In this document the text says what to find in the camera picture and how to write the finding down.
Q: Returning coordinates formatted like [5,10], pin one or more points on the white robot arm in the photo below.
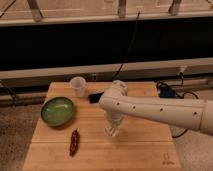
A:
[192,114]

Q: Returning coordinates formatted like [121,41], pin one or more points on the white plastic cup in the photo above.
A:
[78,84]

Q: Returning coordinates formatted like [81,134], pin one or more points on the black phone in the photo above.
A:
[94,98]

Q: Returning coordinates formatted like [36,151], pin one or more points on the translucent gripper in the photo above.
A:
[114,119]

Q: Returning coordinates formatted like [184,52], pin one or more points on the green ceramic bowl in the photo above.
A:
[57,111]

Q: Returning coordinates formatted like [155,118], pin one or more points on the blue power adapter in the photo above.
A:
[167,93]

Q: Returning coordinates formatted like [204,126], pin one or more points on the red chili pepper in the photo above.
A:
[75,137]

